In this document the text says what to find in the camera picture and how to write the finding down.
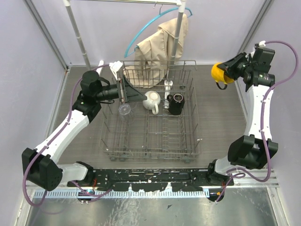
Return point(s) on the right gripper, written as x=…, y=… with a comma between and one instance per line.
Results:
x=234, y=60

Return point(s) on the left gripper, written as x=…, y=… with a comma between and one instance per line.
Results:
x=121, y=92

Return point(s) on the yellow plastic cup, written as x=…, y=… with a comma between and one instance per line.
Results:
x=219, y=75

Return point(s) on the cream speckled ceramic mug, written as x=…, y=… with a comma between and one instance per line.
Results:
x=152, y=102

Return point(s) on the black mug cream inside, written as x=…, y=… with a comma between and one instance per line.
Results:
x=175, y=103

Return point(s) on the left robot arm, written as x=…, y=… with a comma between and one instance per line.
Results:
x=40, y=164

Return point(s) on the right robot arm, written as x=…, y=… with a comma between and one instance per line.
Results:
x=255, y=148

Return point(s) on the white metal clothes rack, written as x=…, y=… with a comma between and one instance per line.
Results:
x=107, y=29

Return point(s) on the beige cloth garment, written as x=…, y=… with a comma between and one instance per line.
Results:
x=153, y=57

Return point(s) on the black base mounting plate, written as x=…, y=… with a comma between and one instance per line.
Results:
x=150, y=180

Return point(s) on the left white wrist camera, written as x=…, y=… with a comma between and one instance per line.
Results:
x=115, y=67

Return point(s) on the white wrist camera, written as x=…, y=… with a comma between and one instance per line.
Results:
x=259, y=44
x=115, y=67

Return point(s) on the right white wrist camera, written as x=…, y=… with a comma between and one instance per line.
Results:
x=259, y=44

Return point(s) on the grey wire dish rack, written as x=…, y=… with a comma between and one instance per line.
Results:
x=156, y=137

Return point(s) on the white slotted cable duct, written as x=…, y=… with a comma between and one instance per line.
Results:
x=168, y=193

